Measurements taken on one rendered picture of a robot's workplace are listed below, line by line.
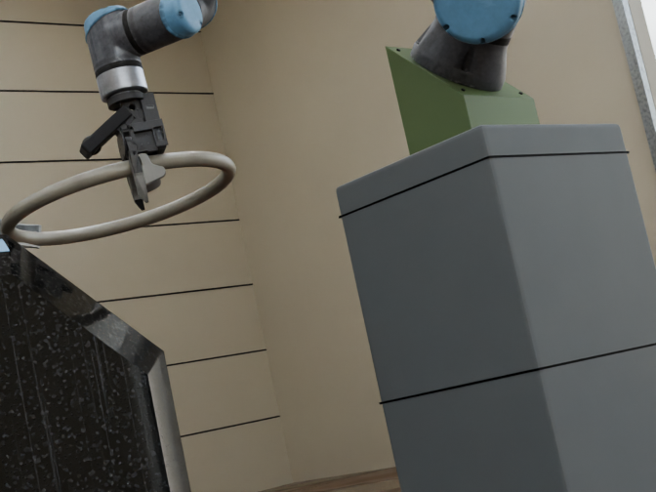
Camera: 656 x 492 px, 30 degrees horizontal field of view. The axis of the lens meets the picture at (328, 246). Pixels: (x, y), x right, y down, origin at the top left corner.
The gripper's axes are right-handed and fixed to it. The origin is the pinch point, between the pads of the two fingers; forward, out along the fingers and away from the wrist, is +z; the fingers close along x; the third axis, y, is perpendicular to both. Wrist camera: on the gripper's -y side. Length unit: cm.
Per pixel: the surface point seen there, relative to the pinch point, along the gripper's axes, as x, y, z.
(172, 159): -0.2, 7.8, -6.5
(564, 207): -29, 68, 23
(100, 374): -17.6, -16.3, 31.5
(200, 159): 2.9, 13.8, -6.3
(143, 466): -16, -13, 48
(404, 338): -9, 40, 37
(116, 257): 616, 81, -108
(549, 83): 381, 308, -110
